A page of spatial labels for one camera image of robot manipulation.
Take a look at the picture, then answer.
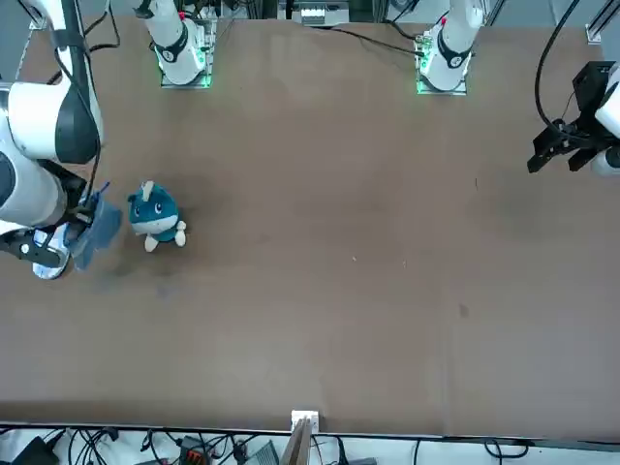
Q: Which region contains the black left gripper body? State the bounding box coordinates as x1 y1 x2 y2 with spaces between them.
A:
549 61 616 151

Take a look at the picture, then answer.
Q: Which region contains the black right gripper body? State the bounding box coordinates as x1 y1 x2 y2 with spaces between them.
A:
60 176 94 227

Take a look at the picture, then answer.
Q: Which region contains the small blue plush doll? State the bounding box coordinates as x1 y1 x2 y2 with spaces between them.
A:
126 179 188 253

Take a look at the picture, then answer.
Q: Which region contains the aluminium corner profile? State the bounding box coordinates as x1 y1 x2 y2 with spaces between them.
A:
584 9 607 44

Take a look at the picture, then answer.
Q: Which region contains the large black power adapter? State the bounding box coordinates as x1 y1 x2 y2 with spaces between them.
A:
9 435 60 465

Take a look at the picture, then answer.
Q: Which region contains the grey equipment box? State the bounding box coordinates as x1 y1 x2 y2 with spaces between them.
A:
294 0 351 26

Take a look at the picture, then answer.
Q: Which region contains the orange and black device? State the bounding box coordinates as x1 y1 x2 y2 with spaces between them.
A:
177 437 210 464

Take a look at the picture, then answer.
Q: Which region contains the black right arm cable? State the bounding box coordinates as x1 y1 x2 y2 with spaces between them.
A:
51 0 121 200

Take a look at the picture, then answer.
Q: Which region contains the black left arm base cable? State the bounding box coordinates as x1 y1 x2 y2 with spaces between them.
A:
319 26 420 55

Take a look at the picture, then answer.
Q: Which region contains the aluminium post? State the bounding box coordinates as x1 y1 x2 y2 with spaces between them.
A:
283 410 322 465

